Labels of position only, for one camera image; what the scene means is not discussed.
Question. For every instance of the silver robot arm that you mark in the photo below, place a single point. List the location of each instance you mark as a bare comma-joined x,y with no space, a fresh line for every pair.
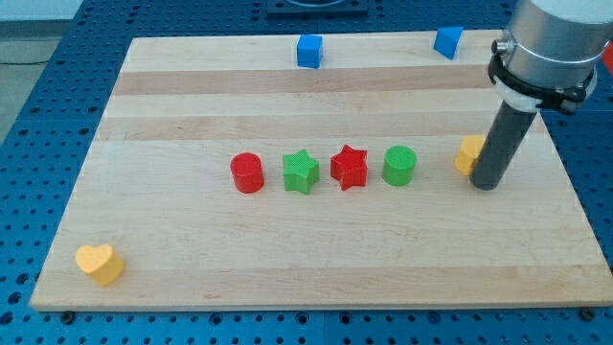
546,57

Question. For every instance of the wooden board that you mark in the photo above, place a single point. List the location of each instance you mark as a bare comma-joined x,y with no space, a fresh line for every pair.
156,184

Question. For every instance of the blue cube block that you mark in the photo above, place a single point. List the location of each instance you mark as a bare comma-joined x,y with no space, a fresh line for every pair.
309,51

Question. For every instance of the blue triangle block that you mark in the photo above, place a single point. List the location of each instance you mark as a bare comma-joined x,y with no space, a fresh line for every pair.
447,41

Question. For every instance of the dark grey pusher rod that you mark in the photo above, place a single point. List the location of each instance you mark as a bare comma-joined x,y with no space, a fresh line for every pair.
504,138

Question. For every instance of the red star block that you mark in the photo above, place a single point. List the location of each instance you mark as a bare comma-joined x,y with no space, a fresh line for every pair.
349,167

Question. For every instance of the green cylinder block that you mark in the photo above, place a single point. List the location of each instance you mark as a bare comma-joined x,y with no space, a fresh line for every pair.
399,165

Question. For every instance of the red cylinder block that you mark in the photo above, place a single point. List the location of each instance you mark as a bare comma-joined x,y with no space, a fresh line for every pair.
247,172

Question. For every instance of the green star block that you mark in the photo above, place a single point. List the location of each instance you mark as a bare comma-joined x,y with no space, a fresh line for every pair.
301,172

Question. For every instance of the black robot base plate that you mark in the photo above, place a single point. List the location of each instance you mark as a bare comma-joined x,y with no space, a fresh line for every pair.
315,7

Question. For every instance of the yellow hexagon block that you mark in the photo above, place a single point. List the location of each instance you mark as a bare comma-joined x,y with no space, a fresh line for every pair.
468,153

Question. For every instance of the yellow heart block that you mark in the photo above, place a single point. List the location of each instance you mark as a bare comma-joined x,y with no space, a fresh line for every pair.
101,263

